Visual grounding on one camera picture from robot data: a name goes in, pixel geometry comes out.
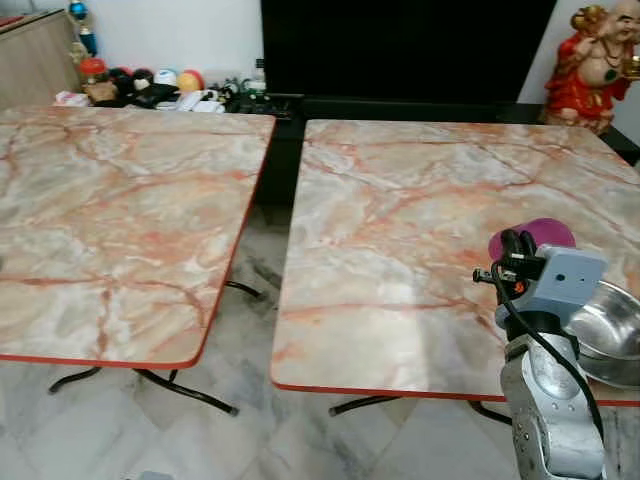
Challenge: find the purple plastic cup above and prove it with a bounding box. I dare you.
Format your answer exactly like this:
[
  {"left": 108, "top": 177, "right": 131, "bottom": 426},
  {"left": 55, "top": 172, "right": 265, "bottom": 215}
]
[{"left": 488, "top": 217, "right": 578, "bottom": 263}]

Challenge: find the marble top folding table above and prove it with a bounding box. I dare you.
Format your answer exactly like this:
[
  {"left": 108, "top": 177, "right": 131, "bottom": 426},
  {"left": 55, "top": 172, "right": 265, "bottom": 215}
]
[
  {"left": 0, "top": 108, "right": 277, "bottom": 416},
  {"left": 270, "top": 118, "right": 640, "bottom": 426}
]

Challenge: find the stainless steel bowl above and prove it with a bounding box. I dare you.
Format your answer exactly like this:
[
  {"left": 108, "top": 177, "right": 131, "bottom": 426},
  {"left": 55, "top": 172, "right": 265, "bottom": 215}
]
[{"left": 565, "top": 280, "right": 640, "bottom": 361}]

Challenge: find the red laughing Buddha statue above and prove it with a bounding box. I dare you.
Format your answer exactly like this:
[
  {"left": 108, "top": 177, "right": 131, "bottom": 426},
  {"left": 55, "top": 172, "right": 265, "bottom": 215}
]
[{"left": 543, "top": 0, "right": 640, "bottom": 136}]

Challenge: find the black television screen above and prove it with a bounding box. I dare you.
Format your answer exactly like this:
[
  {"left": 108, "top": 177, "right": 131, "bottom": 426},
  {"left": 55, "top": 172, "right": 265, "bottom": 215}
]
[{"left": 260, "top": 0, "right": 558, "bottom": 103}]

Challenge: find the orange round toy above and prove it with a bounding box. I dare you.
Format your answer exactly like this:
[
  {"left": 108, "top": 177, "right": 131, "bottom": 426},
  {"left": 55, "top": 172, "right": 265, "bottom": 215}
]
[{"left": 178, "top": 68, "right": 206, "bottom": 93}]

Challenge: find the black pouch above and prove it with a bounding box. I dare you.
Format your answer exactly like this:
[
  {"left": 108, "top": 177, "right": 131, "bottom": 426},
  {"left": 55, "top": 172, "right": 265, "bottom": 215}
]
[{"left": 130, "top": 85, "right": 183, "bottom": 109}]

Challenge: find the red lid jar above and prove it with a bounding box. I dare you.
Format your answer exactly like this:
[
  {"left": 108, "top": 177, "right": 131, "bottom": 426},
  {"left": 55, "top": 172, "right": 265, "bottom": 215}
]
[{"left": 80, "top": 58, "right": 119, "bottom": 104}]

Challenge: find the blue ornament figure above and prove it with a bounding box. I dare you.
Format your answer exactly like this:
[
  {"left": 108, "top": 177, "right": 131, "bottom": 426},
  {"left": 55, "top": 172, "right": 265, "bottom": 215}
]
[{"left": 67, "top": 0, "right": 99, "bottom": 58}]

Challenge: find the light wooden cabinet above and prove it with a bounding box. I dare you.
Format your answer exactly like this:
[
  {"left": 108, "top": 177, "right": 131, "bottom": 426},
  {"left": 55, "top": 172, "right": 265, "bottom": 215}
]
[{"left": 0, "top": 10, "right": 81, "bottom": 109}]

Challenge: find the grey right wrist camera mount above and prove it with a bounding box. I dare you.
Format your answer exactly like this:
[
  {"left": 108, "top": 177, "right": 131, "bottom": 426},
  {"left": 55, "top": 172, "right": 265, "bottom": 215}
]
[{"left": 497, "top": 245, "right": 609, "bottom": 331}]

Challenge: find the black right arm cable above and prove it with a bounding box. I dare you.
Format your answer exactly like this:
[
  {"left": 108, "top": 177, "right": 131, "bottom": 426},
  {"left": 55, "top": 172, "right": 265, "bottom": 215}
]
[{"left": 490, "top": 265, "right": 606, "bottom": 441}]

